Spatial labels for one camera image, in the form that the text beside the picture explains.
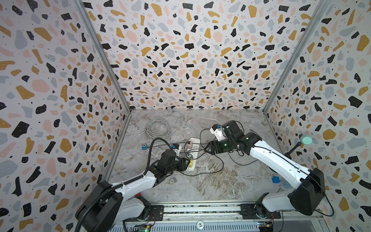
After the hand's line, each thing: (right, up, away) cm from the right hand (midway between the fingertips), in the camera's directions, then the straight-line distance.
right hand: (210, 149), depth 77 cm
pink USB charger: (-12, -1, +16) cm, 20 cm away
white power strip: (-10, -5, +16) cm, 19 cm away
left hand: (-10, -8, +7) cm, 15 cm away
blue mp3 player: (-43, -2, +21) cm, 48 cm away
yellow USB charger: (-11, -10, +7) cm, 16 cm away
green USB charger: (-10, -7, +8) cm, 15 cm away
